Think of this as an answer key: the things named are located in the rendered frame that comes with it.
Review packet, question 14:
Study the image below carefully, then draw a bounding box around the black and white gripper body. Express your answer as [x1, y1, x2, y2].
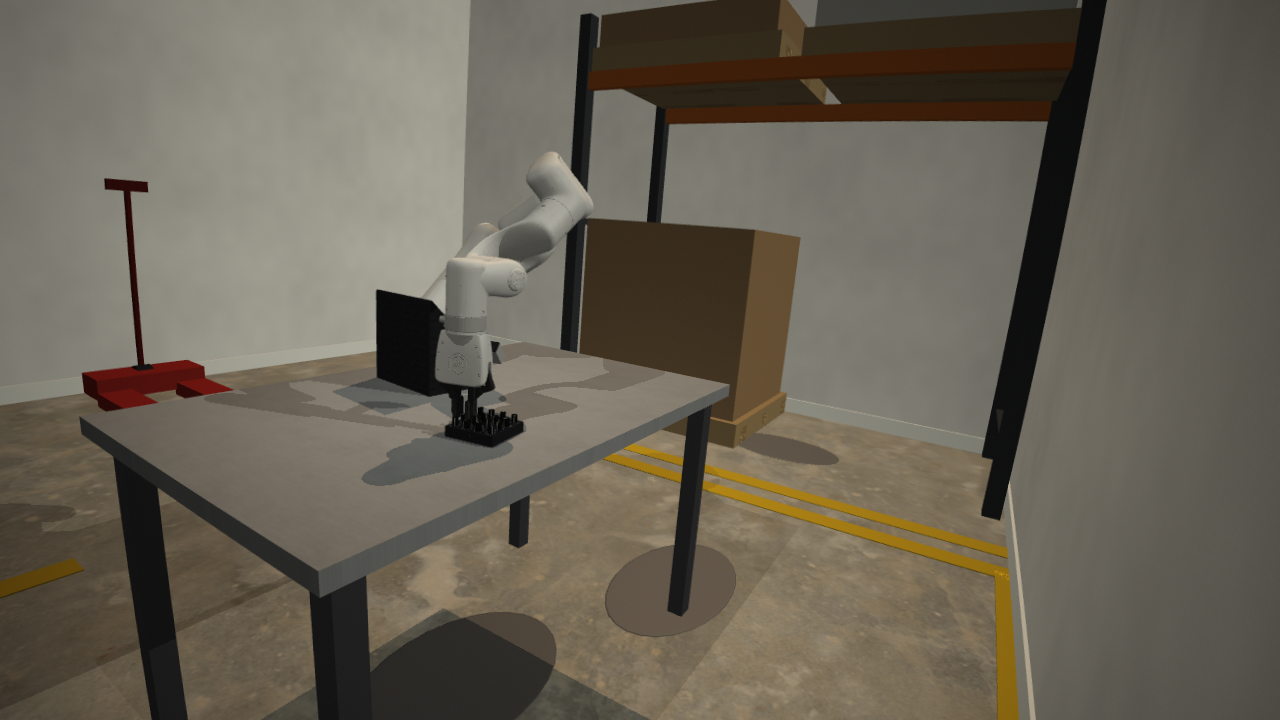
[435, 329, 493, 387]

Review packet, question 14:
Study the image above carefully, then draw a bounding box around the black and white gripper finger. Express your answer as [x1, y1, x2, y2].
[434, 378, 465, 418]
[465, 366, 495, 420]

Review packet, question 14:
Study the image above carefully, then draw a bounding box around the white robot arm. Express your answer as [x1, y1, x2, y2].
[419, 152, 594, 333]

